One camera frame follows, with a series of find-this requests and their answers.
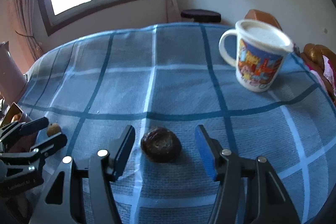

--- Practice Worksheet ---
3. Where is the pink electric kettle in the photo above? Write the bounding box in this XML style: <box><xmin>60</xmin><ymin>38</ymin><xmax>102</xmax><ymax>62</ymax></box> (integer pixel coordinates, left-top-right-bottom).
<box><xmin>0</xmin><ymin>42</ymin><xmax>27</xmax><ymax>105</ymax></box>

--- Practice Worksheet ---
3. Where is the dark round stool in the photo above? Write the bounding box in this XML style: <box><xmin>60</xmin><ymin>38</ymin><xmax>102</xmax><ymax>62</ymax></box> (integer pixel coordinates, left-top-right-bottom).
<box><xmin>181</xmin><ymin>9</ymin><xmax>222</xmax><ymax>23</ymax></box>

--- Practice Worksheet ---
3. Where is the small brown longan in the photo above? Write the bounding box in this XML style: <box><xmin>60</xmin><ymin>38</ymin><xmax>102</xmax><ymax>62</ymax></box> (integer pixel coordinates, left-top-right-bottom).
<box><xmin>46</xmin><ymin>123</ymin><xmax>62</xmax><ymax>137</ymax></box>

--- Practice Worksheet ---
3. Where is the white cartoon printed mug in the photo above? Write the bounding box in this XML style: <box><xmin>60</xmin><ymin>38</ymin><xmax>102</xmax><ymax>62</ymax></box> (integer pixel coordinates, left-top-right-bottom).
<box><xmin>219</xmin><ymin>19</ymin><xmax>294</xmax><ymax>93</ymax></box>

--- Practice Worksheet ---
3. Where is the orange wooden chair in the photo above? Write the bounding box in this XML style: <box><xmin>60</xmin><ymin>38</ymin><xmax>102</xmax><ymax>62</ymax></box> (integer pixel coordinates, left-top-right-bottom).
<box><xmin>244</xmin><ymin>9</ymin><xmax>282</xmax><ymax>30</ymax></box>

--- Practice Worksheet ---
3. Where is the pink floral cloth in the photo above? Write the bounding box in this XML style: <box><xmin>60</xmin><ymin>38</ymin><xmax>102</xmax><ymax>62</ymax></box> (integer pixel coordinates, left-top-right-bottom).
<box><xmin>309</xmin><ymin>55</ymin><xmax>335</xmax><ymax>101</ymax></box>

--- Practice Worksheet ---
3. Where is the dark wrinkled fruit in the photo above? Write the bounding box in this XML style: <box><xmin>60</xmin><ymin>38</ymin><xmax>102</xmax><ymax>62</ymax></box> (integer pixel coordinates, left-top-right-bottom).
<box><xmin>141</xmin><ymin>127</ymin><xmax>182</xmax><ymax>163</ymax></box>

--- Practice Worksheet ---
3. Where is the blue plaid tablecloth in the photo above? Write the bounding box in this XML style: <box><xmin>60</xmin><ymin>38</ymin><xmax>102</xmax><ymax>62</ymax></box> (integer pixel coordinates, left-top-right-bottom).
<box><xmin>19</xmin><ymin>23</ymin><xmax>335</xmax><ymax>223</ymax></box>

